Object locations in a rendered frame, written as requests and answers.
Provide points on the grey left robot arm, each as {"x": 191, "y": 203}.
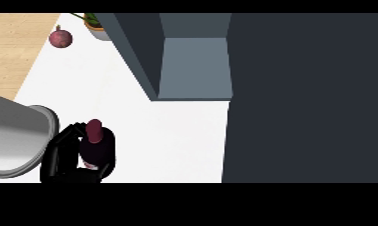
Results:
{"x": 20, "y": 136}

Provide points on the red round fruit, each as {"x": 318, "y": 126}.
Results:
{"x": 61, "y": 38}

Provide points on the grey open cabinet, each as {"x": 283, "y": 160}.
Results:
{"x": 194, "y": 66}

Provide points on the potted green plant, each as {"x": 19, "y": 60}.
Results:
{"x": 97, "y": 25}

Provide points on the dark red wine bottle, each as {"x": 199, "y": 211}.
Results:
{"x": 97, "y": 143}

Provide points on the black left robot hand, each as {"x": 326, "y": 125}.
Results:
{"x": 53, "y": 163}

